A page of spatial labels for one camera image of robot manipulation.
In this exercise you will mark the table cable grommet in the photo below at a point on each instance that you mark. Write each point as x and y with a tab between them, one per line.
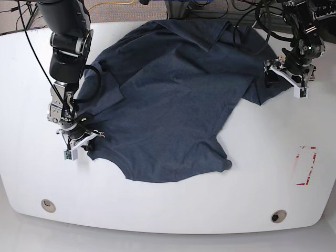
278	216
48	206

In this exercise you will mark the dark blue t-shirt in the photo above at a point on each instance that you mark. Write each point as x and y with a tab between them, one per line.
162	93

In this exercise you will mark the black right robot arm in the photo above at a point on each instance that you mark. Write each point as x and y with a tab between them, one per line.
70	40

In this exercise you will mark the left table cable grommet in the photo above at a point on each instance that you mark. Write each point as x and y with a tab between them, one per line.
48	206

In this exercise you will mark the black tripod leg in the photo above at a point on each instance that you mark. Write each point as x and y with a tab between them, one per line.
32	9

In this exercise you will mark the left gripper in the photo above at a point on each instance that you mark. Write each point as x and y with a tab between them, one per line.
295	65

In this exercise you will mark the aluminium frame stand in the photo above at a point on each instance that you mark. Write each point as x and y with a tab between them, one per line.
176	9

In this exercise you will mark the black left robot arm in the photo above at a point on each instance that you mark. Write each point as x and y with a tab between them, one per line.
306	45

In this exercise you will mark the red tape rectangle marking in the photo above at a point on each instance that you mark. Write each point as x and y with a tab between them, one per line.
305	160

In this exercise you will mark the right table cable grommet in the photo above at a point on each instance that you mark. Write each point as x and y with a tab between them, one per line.
278	216

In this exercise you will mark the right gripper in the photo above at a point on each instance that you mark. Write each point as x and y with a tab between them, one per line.
73	134

